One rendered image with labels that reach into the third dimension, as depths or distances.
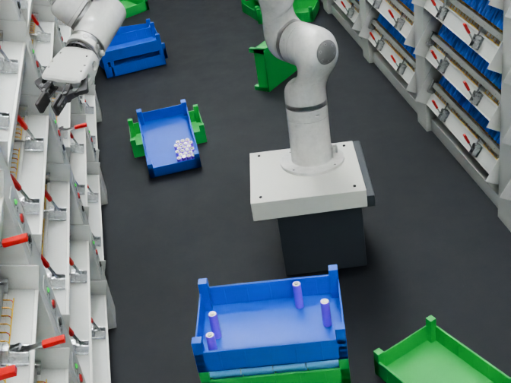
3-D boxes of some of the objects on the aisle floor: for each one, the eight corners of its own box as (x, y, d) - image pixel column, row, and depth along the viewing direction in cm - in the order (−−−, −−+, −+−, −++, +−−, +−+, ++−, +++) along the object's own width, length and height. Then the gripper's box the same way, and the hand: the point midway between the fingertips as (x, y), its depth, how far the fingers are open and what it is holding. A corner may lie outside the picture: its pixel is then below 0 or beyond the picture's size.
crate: (304, 64, 372) (299, 23, 361) (269, 92, 353) (263, 50, 342) (290, 62, 376) (284, 22, 366) (255, 90, 357) (248, 48, 346)
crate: (521, 401, 191) (522, 378, 187) (460, 445, 183) (460, 422, 179) (431, 336, 213) (431, 314, 209) (374, 373, 205) (372, 351, 201)
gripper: (46, 35, 180) (7, 93, 170) (109, 42, 174) (73, 103, 165) (58, 58, 186) (20, 116, 176) (120, 67, 180) (85, 127, 171)
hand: (50, 103), depth 171 cm, fingers open, 3 cm apart
